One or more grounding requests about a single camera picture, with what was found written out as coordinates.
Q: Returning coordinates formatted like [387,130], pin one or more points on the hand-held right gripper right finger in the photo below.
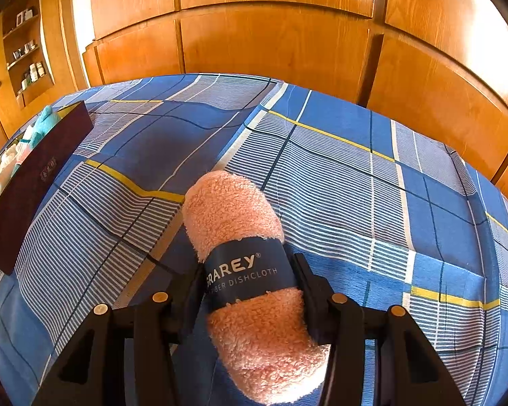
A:
[311,304]

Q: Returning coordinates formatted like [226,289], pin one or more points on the wooden shelf with bottles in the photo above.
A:
[34,70]

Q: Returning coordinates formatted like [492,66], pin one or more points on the light blue fluffy cloth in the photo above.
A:
[44,127]

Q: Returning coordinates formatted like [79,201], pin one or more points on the pink microfiber dishcloth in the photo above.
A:
[233,220]

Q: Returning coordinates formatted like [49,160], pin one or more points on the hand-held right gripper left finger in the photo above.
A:
[186,304]

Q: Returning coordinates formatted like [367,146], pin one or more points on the wooden wardrobe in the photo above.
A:
[279,50]

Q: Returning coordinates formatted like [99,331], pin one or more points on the gold tin tray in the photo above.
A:
[38,177]

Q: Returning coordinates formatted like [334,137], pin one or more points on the wooden door with shelf niche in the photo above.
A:
[0,114]

